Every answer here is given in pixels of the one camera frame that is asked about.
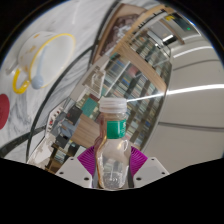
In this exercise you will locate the clear plastic bottle green label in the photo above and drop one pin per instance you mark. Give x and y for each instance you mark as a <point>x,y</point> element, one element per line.
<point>112,153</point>

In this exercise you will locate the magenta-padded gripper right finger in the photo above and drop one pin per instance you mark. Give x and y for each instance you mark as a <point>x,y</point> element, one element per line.
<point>150,171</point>

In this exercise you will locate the small pale blue ball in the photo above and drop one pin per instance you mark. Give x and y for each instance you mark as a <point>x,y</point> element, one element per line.
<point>37,82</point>

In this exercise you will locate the flat round red coaster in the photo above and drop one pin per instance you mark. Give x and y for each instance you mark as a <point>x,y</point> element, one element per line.
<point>3,111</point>

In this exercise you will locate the dark grey architectural model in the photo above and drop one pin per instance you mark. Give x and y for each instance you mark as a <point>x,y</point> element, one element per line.
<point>74,115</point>

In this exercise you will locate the dark bookshelf with books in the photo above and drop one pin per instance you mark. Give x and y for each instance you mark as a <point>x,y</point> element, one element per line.
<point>133,86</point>
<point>153,45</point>

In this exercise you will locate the white ramp architectural model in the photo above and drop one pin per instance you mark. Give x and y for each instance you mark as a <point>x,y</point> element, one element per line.
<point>95,80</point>

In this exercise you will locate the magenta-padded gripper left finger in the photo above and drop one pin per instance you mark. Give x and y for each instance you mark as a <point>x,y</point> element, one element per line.
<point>75,171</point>

